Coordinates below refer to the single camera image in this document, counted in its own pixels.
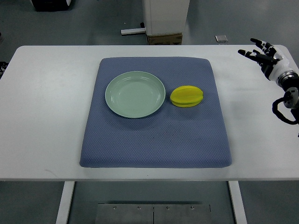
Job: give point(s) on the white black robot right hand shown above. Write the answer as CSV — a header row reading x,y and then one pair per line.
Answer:
x,y
274,64

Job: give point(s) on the yellow starfruit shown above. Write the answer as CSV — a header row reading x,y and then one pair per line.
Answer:
x,y
186,96

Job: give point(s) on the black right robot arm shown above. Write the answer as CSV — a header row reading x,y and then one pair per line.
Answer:
x,y
289,82

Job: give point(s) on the small grey floor plate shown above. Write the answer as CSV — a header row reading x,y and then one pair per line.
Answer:
x,y
221,38

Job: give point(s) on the light green plate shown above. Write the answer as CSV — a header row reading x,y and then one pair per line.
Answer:
x,y
135,94

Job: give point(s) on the brown cardboard box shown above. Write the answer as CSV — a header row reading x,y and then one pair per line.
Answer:
x,y
173,39

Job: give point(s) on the white metal floor bar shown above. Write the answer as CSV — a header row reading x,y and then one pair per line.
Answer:
x,y
133,31

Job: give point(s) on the blue textured mat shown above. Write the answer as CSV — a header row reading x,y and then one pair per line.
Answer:
x,y
172,137

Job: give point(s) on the white right table leg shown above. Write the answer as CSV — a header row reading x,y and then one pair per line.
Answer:
x,y
237,203

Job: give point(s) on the white table leg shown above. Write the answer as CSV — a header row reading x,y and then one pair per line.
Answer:
x,y
65,202
237,203

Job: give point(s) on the white left table leg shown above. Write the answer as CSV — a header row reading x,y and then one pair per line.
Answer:
x,y
65,202

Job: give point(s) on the black object at left edge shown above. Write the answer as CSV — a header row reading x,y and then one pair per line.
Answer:
x,y
3,67

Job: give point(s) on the white pedestal cabinet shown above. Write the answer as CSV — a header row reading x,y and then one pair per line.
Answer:
x,y
164,17

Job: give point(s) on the grey metal base plate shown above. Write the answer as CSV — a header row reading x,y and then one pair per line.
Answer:
x,y
153,214

